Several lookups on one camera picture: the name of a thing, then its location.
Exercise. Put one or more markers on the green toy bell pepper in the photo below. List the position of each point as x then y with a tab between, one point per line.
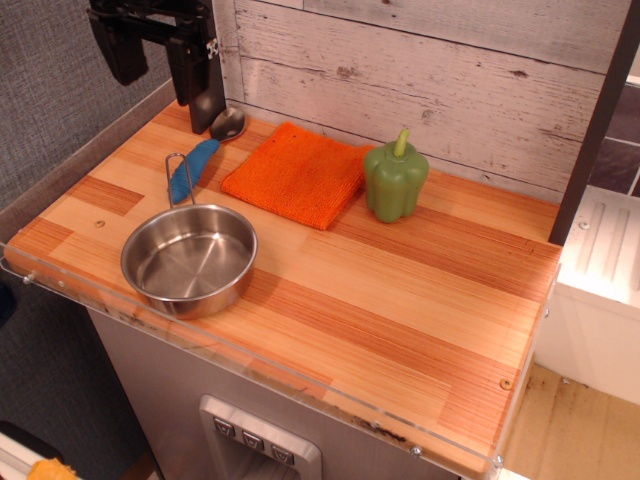
395	174

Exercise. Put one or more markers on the dark right upright post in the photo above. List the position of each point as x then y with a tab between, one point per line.
616	77

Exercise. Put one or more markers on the yellow object at corner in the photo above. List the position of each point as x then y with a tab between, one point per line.
51	469

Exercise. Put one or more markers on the blue handled metal spoon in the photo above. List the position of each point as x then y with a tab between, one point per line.
184	171

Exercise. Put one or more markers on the grey toy fridge cabinet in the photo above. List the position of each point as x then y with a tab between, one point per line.
164	385

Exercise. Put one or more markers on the silver dispenser panel with buttons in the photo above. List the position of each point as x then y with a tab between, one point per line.
244	446

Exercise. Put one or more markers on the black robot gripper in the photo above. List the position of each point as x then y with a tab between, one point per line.
120	27

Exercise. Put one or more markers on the small steel pot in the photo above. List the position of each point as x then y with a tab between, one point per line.
191	261

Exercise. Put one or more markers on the clear acrylic edge guard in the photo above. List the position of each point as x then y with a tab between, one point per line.
419	348

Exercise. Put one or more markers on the orange knitted cloth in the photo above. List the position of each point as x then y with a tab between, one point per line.
299	175

